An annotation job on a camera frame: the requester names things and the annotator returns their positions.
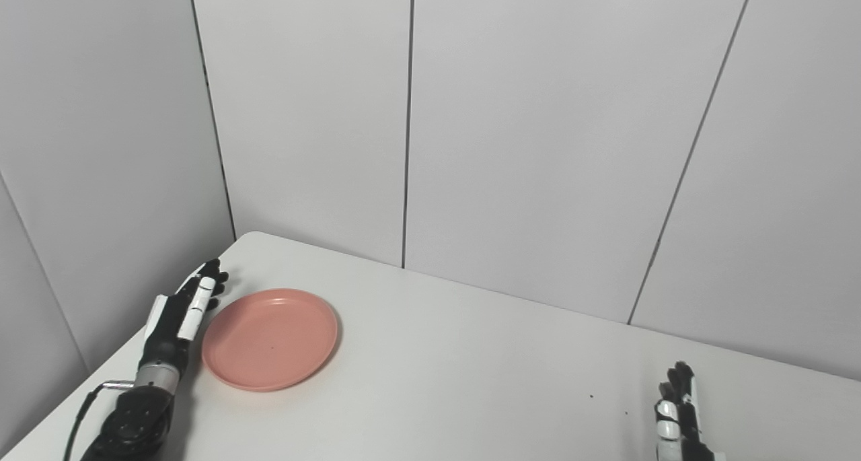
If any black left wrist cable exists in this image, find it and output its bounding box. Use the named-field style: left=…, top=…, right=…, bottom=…
left=63, top=380, right=135, bottom=461

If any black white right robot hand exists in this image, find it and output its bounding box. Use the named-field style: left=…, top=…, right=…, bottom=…
left=654, top=361, right=726, bottom=461

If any pink round plate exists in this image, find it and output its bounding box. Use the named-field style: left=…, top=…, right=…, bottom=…
left=201, top=287, right=340, bottom=392

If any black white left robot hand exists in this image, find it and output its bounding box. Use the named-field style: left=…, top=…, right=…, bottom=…
left=137, top=258, right=230, bottom=382

